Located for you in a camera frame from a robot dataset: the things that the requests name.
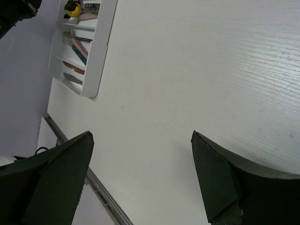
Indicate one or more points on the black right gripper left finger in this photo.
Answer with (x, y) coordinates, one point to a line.
(45, 189)

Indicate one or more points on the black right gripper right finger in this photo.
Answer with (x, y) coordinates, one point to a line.
(238, 191)

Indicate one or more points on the iridescent rainbow knife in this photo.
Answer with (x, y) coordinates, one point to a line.
(76, 69)

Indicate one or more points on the white divided cutlery tray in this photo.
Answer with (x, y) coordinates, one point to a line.
(96, 29)

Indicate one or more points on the plain silver butter knife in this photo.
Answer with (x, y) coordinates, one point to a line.
(72, 78)

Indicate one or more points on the gold spoon pink handle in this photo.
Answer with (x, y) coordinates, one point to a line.
(82, 17)

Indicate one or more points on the silver spoon patterned handle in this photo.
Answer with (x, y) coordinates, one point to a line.
(92, 5)

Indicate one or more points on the silver spoon iridescent handle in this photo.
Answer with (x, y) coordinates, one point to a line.
(72, 9)

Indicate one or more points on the fork with pink handle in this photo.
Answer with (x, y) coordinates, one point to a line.
(75, 42)

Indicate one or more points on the knife with teal handle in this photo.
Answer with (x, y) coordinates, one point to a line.
(76, 51)

